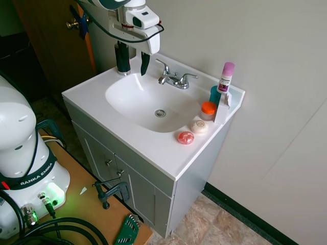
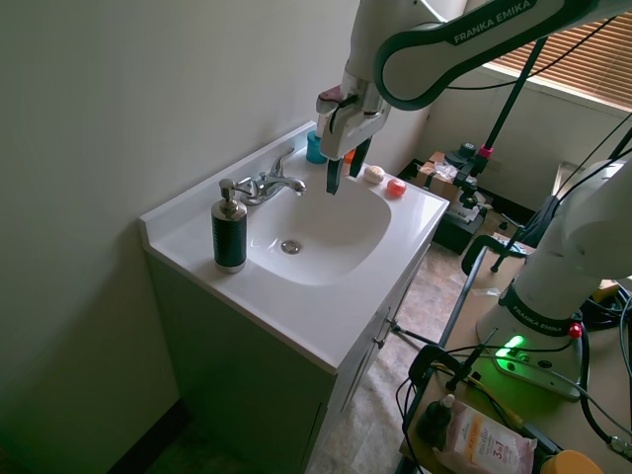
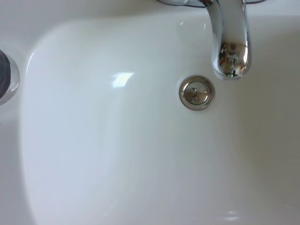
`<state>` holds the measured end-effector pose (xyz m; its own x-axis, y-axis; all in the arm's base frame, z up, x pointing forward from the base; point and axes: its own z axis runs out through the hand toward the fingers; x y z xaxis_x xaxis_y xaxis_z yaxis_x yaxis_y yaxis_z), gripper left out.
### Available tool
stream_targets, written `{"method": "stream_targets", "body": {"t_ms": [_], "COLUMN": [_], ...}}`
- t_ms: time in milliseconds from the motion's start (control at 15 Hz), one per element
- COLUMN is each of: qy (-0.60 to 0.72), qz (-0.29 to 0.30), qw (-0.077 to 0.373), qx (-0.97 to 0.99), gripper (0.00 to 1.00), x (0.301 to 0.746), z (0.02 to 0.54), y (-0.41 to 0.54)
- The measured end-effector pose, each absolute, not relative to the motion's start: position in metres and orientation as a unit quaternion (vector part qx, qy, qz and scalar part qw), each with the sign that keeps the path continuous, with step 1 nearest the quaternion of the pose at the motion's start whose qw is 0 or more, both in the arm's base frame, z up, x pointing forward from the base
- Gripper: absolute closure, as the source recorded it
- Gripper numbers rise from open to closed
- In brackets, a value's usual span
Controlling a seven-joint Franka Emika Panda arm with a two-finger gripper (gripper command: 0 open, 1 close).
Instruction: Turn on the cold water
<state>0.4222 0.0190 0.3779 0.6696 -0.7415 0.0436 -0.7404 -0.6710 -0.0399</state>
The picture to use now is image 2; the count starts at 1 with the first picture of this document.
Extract white sink countertop basin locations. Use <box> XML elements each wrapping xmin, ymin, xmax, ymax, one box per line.
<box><xmin>138</xmin><ymin>120</ymin><xmax>450</xmax><ymax>372</ymax></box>

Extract black camera stand pole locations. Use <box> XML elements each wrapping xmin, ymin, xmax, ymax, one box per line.
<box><xmin>476</xmin><ymin>39</ymin><xmax>547</xmax><ymax>172</ymax></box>

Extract blue plastic cup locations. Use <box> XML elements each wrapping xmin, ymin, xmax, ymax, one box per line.
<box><xmin>305</xmin><ymin>129</ymin><xmax>328</xmax><ymax>165</ymax></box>

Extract black soap dispenser bottle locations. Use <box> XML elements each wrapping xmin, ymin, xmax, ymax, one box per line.
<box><xmin>210</xmin><ymin>178</ymin><xmax>249</xmax><ymax>276</ymax></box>

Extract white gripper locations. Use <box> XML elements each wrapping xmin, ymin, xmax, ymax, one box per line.
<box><xmin>315</xmin><ymin>87</ymin><xmax>389</xmax><ymax>197</ymax></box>

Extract black clamp on stand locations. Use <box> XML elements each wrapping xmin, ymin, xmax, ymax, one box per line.
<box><xmin>404</xmin><ymin>344</ymin><xmax>490</xmax><ymax>396</ymax></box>

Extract chrome sink faucet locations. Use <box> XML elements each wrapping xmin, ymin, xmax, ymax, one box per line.
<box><xmin>232</xmin><ymin>150</ymin><xmax>308</xmax><ymax>206</ymax></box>

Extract wrist camera with red top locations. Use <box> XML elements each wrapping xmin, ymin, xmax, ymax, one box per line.
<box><xmin>315</xmin><ymin>84</ymin><xmax>359</xmax><ymax>135</ymax></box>

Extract yellow round object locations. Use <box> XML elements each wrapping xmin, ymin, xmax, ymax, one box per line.
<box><xmin>542</xmin><ymin>447</ymin><xmax>604</xmax><ymax>474</ymax></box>

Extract small dark dropper bottle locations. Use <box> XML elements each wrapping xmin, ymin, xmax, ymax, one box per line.
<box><xmin>417</xmin><ymin>393</ymin><xmax>458</xmax><ymax>451</ymax></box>

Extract white vanity cabinet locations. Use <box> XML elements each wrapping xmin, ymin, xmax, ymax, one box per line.
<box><xmin>142</xmin><ymin>241</ymin><xmax>435</xmax><ymax>474</ymax></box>

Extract wooden window blinds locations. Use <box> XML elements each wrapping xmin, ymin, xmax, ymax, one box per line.
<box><xmin>481</xmin><ymin>9</ymin><xmax>632</xmax><ymax>118</ymax></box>

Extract cardboard box with clutter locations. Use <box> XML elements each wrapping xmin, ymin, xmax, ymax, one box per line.
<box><xmin>397</xmin><ymin>150</ymin><xmax>495</xmax><ymax>256</ymax></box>

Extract wet wipes pack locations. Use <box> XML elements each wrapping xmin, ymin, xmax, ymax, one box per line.
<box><xmin>432</xmin><ymin>398</ymin><xmax>538</xmax><ymax>474</ymax></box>

